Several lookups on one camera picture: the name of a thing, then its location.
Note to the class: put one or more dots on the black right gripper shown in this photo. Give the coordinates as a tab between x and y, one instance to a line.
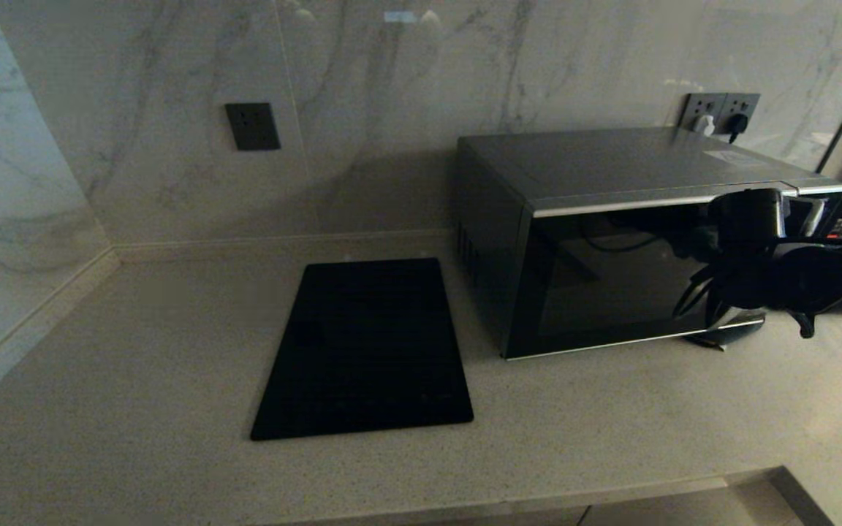
746	215

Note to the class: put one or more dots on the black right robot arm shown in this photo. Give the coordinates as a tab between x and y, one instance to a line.
816	277

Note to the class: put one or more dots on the silver black microwave oven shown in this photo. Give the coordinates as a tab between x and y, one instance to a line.
611	161

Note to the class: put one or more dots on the black power plug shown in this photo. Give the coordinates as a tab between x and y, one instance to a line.
738	123

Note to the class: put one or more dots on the white power plug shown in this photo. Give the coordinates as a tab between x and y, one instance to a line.
704	124

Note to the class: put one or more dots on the black induction cooktop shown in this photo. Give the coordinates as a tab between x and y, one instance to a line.
366	351

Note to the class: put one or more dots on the dark single wall socket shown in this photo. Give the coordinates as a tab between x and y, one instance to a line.
253	126

